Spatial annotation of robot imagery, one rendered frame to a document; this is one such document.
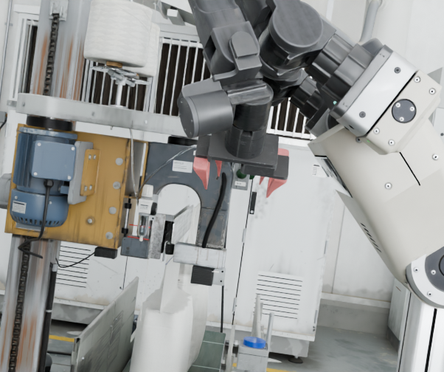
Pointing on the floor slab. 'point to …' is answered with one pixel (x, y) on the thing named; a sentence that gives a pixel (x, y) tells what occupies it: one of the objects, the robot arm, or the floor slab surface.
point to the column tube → (35, 317)
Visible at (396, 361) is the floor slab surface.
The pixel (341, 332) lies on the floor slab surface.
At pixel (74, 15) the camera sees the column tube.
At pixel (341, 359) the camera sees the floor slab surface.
